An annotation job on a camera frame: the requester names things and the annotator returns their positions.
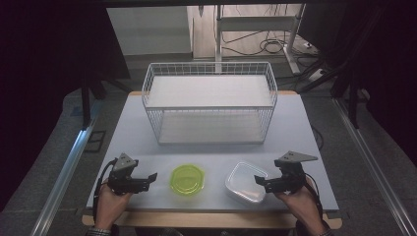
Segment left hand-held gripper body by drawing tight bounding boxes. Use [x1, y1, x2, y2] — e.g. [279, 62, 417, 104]
[107, 152, 146, 196]

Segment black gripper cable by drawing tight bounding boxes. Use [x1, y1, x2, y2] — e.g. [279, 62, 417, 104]
[91, 157, 119, 224]
[304, 181, 325, 228]

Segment yellow-green plastic bowl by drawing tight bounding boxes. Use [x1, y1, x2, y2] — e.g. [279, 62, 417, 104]
[169, 163, 207, 198]

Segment white plastic container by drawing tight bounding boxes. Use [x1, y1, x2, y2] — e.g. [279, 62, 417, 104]
[224, 159, 269, 207]

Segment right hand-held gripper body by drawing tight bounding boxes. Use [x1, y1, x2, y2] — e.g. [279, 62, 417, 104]
[274, 150, 319, 193]

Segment black metal stand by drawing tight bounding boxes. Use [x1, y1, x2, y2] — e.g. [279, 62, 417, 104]
[295, 6, 389, 130]
[79, 69, 133, 130]

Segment white metal desk frame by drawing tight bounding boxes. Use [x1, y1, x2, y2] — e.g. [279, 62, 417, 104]
[213, 3, 307, 75]

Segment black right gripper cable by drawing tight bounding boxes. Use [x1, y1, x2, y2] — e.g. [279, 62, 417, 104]
[304, 181, 325, 228]

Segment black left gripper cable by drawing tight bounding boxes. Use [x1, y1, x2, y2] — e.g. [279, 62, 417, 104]
[91, 157, 119, 224]

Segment person's left hand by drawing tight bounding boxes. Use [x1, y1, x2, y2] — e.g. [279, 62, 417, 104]
[94, 182, 134, 231]

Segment white wire rack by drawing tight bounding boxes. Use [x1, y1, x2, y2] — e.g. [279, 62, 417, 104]
[141, 61, 279, 147]

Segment aluminium rail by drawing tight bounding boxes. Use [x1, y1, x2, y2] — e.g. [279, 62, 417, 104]
[30, 100, 103, 236]
[331, 97, 417, 236]

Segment black floor cables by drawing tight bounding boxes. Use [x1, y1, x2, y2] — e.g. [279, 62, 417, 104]
[221, 29, 317, 57]

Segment white power strip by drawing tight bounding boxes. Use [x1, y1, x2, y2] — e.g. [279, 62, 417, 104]
[307, 67, 327, 83]

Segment person's right hand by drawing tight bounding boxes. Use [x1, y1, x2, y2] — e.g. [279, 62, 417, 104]
[274, 177, 325, 232]

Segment white panel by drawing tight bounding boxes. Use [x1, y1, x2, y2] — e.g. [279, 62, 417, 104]
[105, 6, 194, 56]

